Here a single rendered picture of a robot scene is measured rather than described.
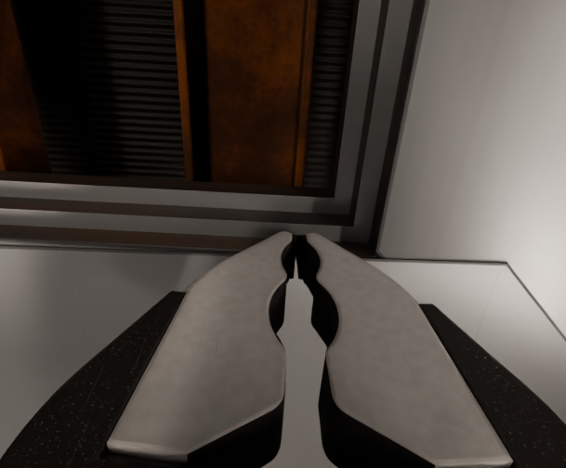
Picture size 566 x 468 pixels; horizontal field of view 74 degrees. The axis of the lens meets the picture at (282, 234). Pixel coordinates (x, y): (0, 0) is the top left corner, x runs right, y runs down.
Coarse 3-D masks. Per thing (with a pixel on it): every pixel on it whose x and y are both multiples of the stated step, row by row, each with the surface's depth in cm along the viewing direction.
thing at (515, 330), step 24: (504, 264) 14; (504, 288) 14; (504, 312) 15; (528, 312) 15; (480, 336) 15; (504, 336) 15; (528, 336) 15; (552, 336) 15; (504, 360) 16; (528, 360) 16; (552, 360) 16; (528, 384) 17; (552, 384) 17; (552, 408) 17
